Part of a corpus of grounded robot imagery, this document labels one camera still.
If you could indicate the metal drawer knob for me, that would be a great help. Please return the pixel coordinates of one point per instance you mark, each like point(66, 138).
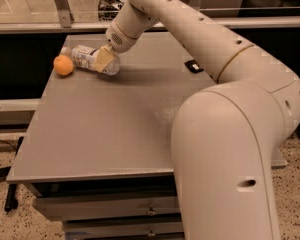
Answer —
point(151, 234)
point(151, 211)

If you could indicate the grey drawer cabinet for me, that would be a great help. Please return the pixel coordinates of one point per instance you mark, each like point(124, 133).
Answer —
point(94, 134)

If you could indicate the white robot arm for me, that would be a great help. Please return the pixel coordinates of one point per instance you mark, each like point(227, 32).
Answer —
point(223, 137)

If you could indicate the lower grey drawer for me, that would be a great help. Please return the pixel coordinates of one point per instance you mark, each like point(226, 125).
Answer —
point(166, 227)

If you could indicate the metal drawer knob upper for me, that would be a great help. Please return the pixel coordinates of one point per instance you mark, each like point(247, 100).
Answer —
point(151, 211)

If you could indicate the metal drawer knob lower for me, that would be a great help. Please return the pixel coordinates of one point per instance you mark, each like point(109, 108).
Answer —
point(151, 234)

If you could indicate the black snack bar wrapper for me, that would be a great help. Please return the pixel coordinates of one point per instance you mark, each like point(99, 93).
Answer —
point(193, 66)

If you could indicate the black stand leg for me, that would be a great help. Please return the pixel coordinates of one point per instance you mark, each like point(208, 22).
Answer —
point(11, 203)

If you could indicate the metal window rail frame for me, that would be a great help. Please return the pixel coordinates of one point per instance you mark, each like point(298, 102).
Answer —
point(43, 16)

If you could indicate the grey drawer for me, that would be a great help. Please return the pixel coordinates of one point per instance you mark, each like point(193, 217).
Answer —
point(102, 206)
point(166, 227)

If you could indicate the upper grey drawer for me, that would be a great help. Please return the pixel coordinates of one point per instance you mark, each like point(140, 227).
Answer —
point(102, 206)

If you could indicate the black white background robot base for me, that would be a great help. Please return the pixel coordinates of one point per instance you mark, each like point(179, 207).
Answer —
point(108, 9)

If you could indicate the orange fruit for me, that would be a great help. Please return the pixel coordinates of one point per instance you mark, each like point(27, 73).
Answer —
point(63, 65)

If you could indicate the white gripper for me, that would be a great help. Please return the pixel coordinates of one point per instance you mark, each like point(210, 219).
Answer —
point(119, 40)

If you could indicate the blue label plastic water bottle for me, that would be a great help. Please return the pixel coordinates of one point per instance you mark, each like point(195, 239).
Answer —
point(84, 57)

